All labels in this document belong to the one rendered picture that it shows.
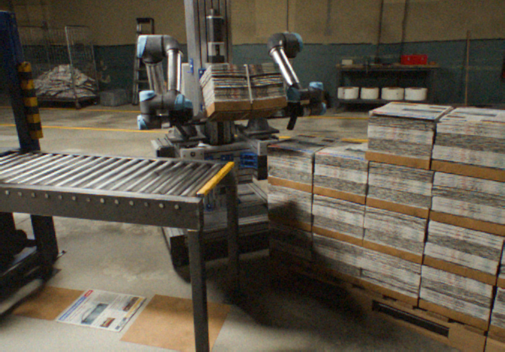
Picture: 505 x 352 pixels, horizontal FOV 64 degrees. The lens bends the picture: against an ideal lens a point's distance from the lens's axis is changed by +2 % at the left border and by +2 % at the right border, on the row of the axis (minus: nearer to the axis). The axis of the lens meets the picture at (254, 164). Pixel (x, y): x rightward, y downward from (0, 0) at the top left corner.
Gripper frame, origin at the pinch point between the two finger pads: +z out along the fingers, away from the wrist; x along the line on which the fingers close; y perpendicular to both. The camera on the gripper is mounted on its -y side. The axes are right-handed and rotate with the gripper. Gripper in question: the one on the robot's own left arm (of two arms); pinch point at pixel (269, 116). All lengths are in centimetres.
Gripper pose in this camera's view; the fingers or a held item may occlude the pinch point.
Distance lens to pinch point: 226.0
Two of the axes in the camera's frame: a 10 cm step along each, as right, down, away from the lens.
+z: -9.4, 1.2, -3.4
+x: 3.3, -0.9, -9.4
